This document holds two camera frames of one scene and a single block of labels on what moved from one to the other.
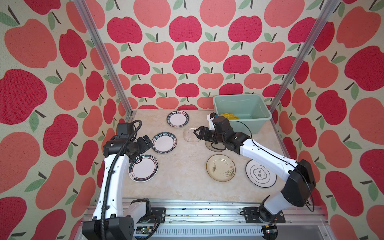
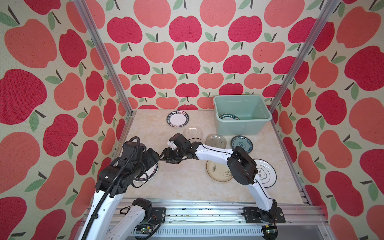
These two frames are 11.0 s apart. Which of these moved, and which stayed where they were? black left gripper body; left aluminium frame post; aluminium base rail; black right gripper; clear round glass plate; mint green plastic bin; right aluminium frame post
Moved: black left gripper body; black right gripper
Stayed: clear round glass plate; left aluminium frame post; mint green plastic bin; aluminium base rail; right aluminium frame post
